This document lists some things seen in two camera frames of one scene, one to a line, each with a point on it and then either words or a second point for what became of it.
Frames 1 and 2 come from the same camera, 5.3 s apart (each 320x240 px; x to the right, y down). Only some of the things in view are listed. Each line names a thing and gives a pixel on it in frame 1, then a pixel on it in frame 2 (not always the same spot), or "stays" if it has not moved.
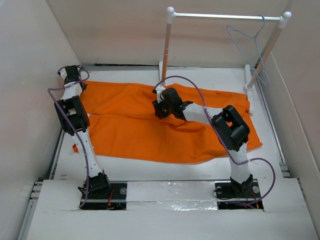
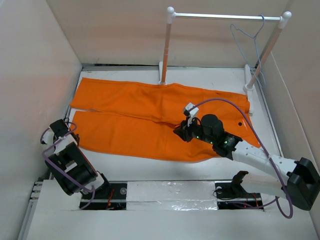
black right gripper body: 162,109 to 197,129
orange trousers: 123,122 stays
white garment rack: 248,82 stays
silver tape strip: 171,195 stays
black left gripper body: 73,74 to 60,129
